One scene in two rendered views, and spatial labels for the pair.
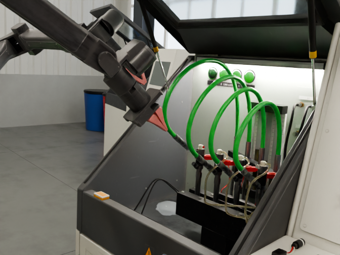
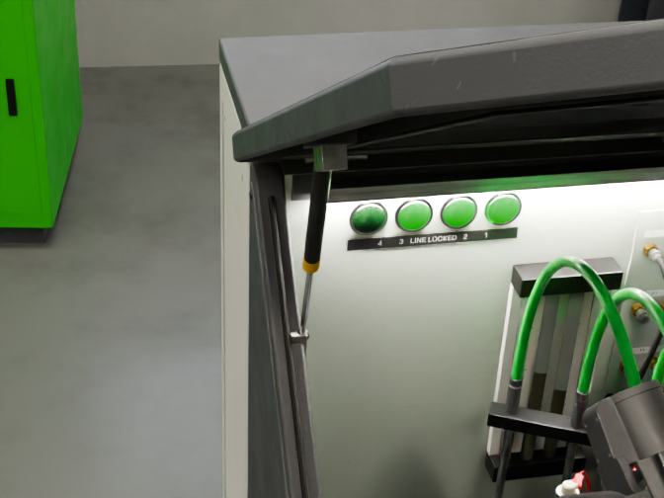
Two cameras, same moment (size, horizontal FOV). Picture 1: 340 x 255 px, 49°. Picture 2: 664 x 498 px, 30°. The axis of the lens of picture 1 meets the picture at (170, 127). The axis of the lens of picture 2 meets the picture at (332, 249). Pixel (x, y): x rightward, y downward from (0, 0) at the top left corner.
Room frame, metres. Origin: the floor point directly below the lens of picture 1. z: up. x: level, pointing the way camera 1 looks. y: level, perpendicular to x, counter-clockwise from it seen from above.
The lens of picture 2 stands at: (0.89, 1.02, 2.19)
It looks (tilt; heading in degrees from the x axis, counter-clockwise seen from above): 32 degrees down; 302
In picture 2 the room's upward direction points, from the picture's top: 3 degrees clockwise
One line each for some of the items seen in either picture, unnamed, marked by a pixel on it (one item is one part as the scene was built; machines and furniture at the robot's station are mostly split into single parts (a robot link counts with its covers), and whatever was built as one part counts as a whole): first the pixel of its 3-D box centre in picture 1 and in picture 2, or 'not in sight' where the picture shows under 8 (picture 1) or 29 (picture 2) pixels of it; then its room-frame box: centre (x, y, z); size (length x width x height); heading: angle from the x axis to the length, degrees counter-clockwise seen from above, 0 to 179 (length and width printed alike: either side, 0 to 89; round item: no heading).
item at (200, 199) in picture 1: (223, 225); not in sight; (1.14, -0.19, 0.91); 0.34 x 0.10 x 0.15; 45
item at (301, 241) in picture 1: (289, 248); not in sight; (0.85, -0.31, 0.99); 0.12 x 0.02 x 0.02; 133
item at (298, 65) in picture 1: (253, 62); (526, 178); (1.42, -0.29, 1.43); 0.54 x 0.03 x 0.02; 45
